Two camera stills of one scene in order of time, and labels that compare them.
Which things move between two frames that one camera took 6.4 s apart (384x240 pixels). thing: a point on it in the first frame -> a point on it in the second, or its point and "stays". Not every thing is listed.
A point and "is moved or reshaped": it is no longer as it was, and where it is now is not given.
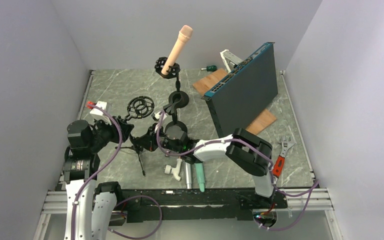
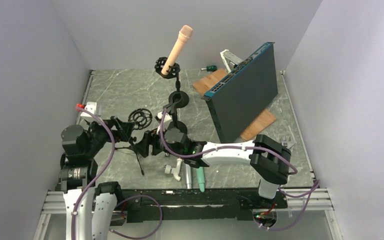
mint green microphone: (200, 176) stays
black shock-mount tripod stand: (138, 107) is moved or reshaped
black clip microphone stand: (177, 99) stays
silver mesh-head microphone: (188, 175) stays
